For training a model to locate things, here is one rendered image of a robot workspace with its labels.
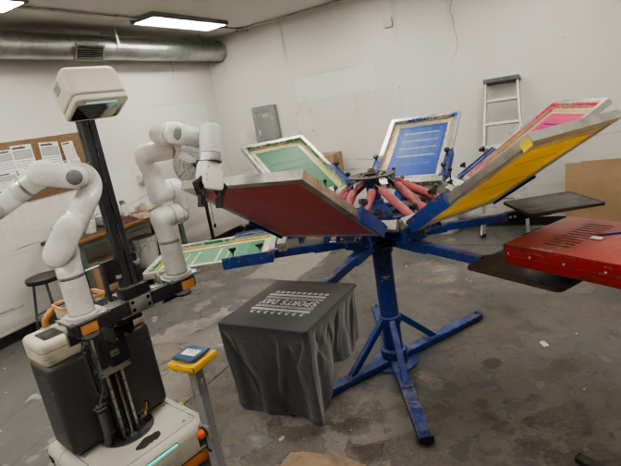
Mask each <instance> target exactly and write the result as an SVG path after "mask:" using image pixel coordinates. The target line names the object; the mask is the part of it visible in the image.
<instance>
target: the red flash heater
mask: <svg viewBox="0 0 621 466"><path fill-rule="evenodd" d="M613 232H621V222H617V221H608V220H600V219H591V218H583V217H575V216H568V217H566V218H563V219H561V220H558V221H556V222H554V223H552V224H550V225H547V226H545V227H541V228H539V229H536V230H534V231H532V232H530V233H528V234H525V235H523V236H521V237H518V238H516V239H512V240H510V241H508V242H506V243H504V244H503V245H504V255H505V259H506V263H507V264H511V265H515V266H519V267H524V268H528V269H532V270H536V271H541V272H544V273H549V274H553V275H558V276H565V277H569V278H574V279H577V280H582V281H586V282H591V283H594V284H599V285H603V286H607V287H611V288H619V289H621V234H613V235H604V236H597V234H603V233H613ZM592 236H597V237H603V239H602V240H595V239H591V237H592Z"/></svg>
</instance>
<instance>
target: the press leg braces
mask: <svg viewBox="0 0 621 466"><path fill-rule="evenodd" d="M401 320H402V321H403V322H405V323H407V324H408V325H411V326H413V327H414V328H416V329H418V330H419V331H421V332H422V333H424V334H426V335H425V336H423V337H425V338H427V339H429V340H431V339H433V338H435V337H438V336H440V335H441V334H439V333H437V332H435V331H431V330H430V329H428V328H426V327H425V326H423V325H420V324H419V323H417V322H415V321H414V320H412V319H410V318H408V317H407V316H405V315H404V314H403V313H401ZM389 326H390V330H391V334H392V338H393V341H394V346H395V350H396V357H397V361H398V366H399V370H400V374H401V378H398V380H399V383H400V385H401V387H402V388H408V387H413V385H412V383H411V380H410V378H409V376H408V372H407V367H406V364H405V359H404V355H403V351H402V348H401V343H400V339H399V335H398V332H397V329H396V322H395V320H394V321H389ZM383 328H384V321H383V320H380V319H379V320H378V322H377V324H376V326H375V327H374V328H373V330H372V332H371V334H370V336H369V338H368V340H367V341H366V343H365V345H364V347H363V349H362V350H361V352H360V354H359V356H358V358H357V359H356V361H355V363H354V364H353V366H352V368H351V370H350V372H349V373H348V374H345V375H344V377H345V378H347V379H348V380H352V379H354V378H356V377H358V376H360V375H362V374H363V372H361V371H360V369H361V367H362V365H363V363H364V362H365V361H366V359H367V357H368V355H369V353H370V352H371V349H372V347H373V345H374V344H375V342H376V340H377V338H378V336H380V334H381V332H382V334H383Z"/></svg>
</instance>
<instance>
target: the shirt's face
mask: <svg viewBox="0 0 621 466"><path fill-rule="evenodd" d="M354 285H355V284H352V283H331V282H310V281H289V280H276V281H275V282H274V283H273V284H272V285H270V286H269V287H268V288H266V289H264V290H263V291H261V292H260V293H259V294H257V295H256V296H254V297H253V298H252V299H250V300H248V301H247V302H245V303H244V304H243V305H241V306H240V307H238V308H237V309H236V310H234V311H233V312H232V313H230V314H229V315H228V316H226V317H225V318H223V319H222V320H221V321H219V323H223V324H232V325H248V326H258V327H266V328H274V329H284V330H292V331H300V332H304V331H307V330H308V329H309V328H310V327H311V326H312V325H313V324H314V323H315V322H316V321H317V320H318V319H319V318H320V317H321V316H322V315H323V314H324V313H325V312H327V311H328V310H329V309H330V308H331V307H332V306H333V305H334V304H335V303H336V302H337V301H338V300H339V299H340V298H341V297H342V296H343V295H344V294H345V293H346V292H347V291H348V290H349V289H350V288H351V287H352V286H354ZM275 290H283V291H299V292H316V293H331V294H329V295H328V296H327V297H326V298H325V299H324V300H323V301H322V302H321V303H319V304H318V305H317V306H316V307H315V308H314V309H313V310H312V311H311V312H310V313H308V314H307V315H306V316H305V317H299V316H289V315H278V314H268V313H248V312H247V311H248V310H249V309H250V308H252V307H253V306H255V305H256V304H257V303H259V302H260V301H261V300H263V299H264V298H266V297H267V296H269V295H270V294H271V293H273V292H274V291H275Z"/></svg>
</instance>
